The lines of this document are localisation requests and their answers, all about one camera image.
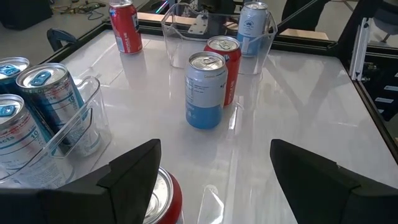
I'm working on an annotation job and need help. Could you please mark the red Fanta soda can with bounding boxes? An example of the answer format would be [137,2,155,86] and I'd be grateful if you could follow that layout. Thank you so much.
[142,166,185,224]
[203,35,243,107]
[108,0,144,55]

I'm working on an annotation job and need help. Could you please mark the tangled floor cables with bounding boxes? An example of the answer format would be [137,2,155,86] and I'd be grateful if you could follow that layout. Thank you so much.
[50,0,107,21]

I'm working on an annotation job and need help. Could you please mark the Spindrift lemon soda can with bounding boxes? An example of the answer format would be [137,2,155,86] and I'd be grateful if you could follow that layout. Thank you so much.
[185,50,229,131]
[236,1,269,58]

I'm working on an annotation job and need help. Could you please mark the silver blue Red Bull can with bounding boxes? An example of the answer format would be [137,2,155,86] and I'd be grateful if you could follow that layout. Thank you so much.
[15,62,101,158]
[0,93,75,189]
[0,56,31,96]

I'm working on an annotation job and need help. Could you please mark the clear plastic bin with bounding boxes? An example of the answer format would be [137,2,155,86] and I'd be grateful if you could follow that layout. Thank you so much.
[160,2,279,76]
[0,75,112,190]
[195,183,226,224]

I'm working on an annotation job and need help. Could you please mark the wooden board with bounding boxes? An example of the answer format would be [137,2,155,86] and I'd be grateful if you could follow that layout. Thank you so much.
[136,11,330,40]

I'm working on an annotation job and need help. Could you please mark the aluminium frame post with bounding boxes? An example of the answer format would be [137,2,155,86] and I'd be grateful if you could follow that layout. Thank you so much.
[348,17,373,82]

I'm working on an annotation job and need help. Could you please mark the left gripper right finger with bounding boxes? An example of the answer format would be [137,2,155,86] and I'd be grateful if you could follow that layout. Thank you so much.
[269,139,398,224]

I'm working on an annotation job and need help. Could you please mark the grey office chair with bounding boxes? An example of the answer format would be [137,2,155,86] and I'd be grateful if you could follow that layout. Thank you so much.
[371,7,398,43]

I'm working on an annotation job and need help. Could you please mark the black table edge frame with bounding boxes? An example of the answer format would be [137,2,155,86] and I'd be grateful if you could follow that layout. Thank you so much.
[40,18,398,166]

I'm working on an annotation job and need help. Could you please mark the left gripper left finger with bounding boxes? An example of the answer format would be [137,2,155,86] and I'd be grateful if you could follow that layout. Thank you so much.
[0,139,162,224]

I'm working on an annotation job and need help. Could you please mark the black frame strut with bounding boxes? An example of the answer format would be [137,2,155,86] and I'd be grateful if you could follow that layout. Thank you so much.
[335,0,379,60]

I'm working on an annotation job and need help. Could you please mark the black case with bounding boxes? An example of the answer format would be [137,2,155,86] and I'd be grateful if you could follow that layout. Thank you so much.
[0,0,53,31]

